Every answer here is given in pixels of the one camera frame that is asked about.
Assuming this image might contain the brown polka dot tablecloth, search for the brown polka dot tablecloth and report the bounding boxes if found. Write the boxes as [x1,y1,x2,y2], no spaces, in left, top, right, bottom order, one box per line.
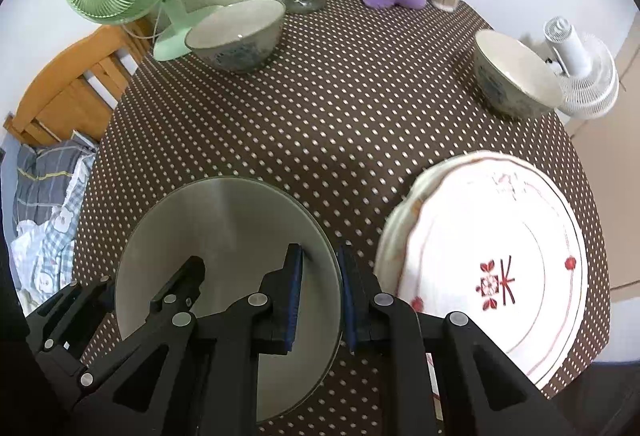
[72,0,612,436]

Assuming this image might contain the white plate with red print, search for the white plate with red print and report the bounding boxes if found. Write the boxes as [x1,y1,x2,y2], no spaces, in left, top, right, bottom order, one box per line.
[395,155,588,389]

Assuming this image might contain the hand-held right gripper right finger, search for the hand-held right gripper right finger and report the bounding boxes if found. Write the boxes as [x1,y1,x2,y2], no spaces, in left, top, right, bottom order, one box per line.
[336,243,581,436]

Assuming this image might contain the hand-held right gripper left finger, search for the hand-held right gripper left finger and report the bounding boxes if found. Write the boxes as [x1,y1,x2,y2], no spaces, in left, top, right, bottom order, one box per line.
[75,243,306,436]

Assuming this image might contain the cream bowl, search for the cream bowl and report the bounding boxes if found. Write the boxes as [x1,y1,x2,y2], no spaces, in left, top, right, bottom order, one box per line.
[184,0,287,74]

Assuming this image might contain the white fan cord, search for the white fan cord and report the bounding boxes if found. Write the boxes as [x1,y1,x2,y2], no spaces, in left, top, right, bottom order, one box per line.
[120,8,166,42]

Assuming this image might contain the white fan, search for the white fan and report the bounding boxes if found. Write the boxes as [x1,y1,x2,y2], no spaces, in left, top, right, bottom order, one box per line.
[542,16,621,119]

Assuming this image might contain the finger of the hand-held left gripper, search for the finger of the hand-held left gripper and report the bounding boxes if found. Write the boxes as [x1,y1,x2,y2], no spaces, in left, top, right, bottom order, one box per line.
[149,256,207,317]
[24,276,117,389]

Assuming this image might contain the blue checked blanket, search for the blue checked blanket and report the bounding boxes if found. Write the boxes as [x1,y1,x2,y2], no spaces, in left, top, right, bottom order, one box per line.
[10,156,96,312]

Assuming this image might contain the patterned bowl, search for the patterned bowl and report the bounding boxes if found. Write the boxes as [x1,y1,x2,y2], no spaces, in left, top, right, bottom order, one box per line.
[472,29,565,119]

